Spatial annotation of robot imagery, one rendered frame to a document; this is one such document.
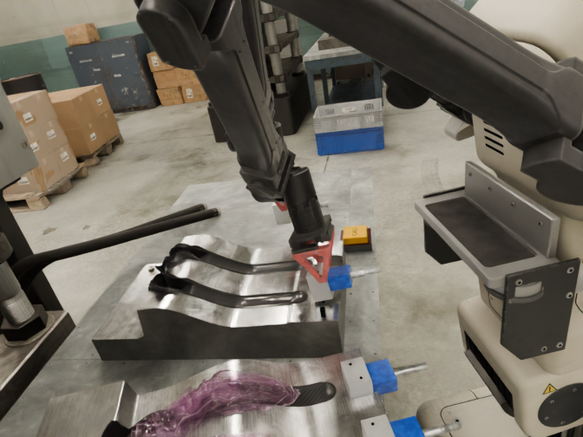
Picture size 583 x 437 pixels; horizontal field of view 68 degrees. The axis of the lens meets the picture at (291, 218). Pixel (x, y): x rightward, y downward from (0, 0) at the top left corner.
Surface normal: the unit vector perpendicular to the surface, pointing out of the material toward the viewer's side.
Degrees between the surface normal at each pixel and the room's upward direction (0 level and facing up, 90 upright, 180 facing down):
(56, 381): 0
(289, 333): 90
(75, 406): 0
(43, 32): 90
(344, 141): 91
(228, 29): 106
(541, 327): 90
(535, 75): 61
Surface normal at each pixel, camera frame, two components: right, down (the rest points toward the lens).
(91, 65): -0.21, 0.51
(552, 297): 0.15, 0.45
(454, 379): -0.17, -0.87
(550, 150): -0.79, -0.36
